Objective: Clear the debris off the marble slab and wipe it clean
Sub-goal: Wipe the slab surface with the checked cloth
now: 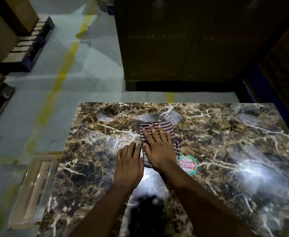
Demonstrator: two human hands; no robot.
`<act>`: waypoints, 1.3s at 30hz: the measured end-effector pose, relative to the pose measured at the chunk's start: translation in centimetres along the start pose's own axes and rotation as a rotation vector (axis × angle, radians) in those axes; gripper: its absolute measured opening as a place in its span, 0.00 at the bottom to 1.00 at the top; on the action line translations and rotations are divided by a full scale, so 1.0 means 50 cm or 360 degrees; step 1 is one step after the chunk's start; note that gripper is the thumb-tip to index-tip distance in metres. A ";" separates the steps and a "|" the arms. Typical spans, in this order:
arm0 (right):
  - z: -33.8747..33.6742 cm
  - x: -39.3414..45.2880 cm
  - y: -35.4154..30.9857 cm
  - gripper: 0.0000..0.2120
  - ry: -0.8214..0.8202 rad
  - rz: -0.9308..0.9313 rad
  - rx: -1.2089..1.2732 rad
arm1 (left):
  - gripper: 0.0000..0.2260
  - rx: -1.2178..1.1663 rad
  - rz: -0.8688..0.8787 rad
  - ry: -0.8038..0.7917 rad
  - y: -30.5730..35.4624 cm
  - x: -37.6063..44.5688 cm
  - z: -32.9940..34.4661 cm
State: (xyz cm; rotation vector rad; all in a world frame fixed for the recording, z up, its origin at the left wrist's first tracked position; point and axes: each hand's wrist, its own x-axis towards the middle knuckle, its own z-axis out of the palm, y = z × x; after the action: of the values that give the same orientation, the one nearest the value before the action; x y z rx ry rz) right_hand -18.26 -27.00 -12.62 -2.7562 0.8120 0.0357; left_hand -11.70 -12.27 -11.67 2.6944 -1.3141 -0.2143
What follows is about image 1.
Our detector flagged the person's right hand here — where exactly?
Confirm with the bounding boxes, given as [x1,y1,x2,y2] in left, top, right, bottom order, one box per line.
[142,124,178,173]

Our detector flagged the person's left hand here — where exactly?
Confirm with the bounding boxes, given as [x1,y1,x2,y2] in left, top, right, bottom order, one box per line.
[114,142,145,192]

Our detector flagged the checked cloth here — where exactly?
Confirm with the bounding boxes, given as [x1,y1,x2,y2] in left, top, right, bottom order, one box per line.
[140,121,181,168]

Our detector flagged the person's right forearm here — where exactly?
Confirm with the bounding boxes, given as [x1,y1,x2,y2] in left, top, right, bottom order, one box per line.
[163,168,258,237]

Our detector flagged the person's left forearm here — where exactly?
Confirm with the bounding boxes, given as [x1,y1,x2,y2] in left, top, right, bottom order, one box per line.
[68,185,135,237]

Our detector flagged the marble pattern table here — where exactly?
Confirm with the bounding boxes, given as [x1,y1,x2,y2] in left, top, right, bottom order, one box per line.
[37,102,289,237]

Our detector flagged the round green red sticker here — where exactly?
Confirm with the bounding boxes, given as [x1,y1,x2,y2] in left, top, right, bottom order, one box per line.
[178,155,199,176]

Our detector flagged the clear plastic tray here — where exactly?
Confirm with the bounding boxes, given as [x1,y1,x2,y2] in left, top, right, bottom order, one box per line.
[8,155,60,229]

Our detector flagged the large dark cardboard box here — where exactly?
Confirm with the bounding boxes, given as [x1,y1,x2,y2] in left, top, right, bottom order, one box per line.
[114,0,283,92]

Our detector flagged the yellow blue printed cardboard box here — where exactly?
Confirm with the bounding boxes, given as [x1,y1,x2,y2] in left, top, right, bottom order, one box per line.
[243,19,289,116]

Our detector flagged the dark floor pallet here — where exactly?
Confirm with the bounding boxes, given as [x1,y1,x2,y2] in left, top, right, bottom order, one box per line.
[0,82,16,136]

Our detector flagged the blue pallet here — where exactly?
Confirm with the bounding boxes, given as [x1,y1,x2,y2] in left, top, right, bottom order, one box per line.
[0,16,56,73]

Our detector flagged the grey wrapped pallet load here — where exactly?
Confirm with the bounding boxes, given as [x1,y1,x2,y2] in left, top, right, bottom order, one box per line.
[99,0,114,13]

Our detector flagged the brown cardboard box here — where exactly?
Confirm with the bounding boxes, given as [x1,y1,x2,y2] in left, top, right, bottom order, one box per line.
[0,0,39,36]

